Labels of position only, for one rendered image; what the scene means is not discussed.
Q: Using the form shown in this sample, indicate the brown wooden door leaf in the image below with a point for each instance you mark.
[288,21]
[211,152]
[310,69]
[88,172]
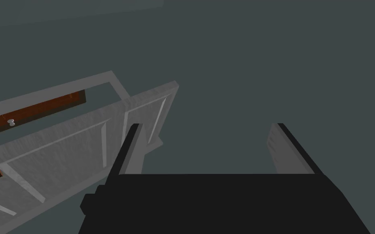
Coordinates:
[41,109]

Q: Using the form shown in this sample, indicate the grey panelled door leaf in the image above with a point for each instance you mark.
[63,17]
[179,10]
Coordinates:
[64,156]

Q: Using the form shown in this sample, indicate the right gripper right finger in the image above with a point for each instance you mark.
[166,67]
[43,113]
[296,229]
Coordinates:
[291,152]

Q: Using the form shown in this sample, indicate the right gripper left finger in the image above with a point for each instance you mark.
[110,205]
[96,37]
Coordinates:
[129,152]

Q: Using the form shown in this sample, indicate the silver round door knob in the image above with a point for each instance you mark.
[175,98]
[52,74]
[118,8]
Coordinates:
[11,122]

